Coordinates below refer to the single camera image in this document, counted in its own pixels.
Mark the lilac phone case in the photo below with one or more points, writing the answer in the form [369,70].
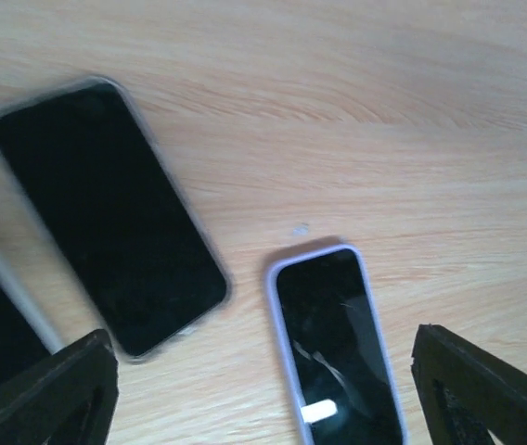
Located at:
[277,324]

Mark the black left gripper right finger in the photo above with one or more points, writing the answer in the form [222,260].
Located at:
[467,395]

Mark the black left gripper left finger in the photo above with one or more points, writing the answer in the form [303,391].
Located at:
[66,398]

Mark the clear magsafe phone case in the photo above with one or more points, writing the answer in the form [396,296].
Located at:
[152,139]

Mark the black phone blue edge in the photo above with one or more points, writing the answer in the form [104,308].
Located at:
[338,343]

